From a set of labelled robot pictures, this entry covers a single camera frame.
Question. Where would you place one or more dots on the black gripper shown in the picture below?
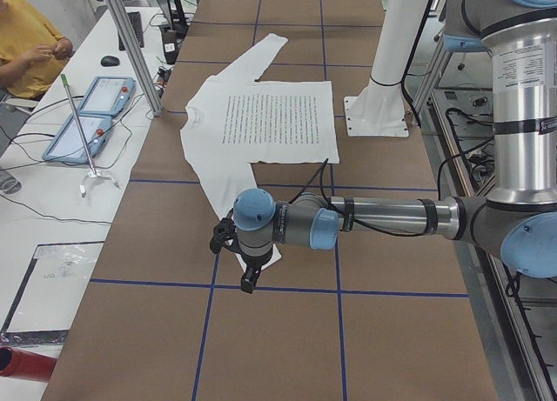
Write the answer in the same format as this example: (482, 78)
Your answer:
(251, 263)

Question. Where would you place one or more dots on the white long-sleeve printed shirt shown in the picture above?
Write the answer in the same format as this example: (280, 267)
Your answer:
(236, 120)

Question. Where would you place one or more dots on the rod with green tip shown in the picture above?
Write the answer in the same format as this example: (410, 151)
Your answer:
(94, 173)

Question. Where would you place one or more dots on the clear plastic sheet black border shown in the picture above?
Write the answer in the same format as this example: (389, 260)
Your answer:
(46, 302)

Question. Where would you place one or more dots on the lower blue teach pendant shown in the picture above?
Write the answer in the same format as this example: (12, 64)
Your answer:
(67, 146)

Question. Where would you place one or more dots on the blue teach pendant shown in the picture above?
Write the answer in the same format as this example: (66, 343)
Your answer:
(67, 146)
(107, 96)

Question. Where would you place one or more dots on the upper blue teach pendant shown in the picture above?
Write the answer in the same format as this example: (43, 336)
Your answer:
(107, 96)

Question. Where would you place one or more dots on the red cylinder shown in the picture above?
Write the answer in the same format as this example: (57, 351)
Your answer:
(26, 365)

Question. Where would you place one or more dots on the black box with label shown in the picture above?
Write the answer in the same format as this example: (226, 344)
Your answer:
(170, 45)

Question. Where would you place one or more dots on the black computer mouse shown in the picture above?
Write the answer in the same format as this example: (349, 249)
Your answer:
(109, 61)

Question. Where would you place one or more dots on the black keyboard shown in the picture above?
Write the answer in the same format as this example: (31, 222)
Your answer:
(137, 26)

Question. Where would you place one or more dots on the person in yellow shirt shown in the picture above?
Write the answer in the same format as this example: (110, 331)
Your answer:
(33, 51)

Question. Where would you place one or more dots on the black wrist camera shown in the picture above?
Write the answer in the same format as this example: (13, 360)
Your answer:
(224, 236)

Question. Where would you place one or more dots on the aluminium frame post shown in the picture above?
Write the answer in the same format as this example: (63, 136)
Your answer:
(134, 53)

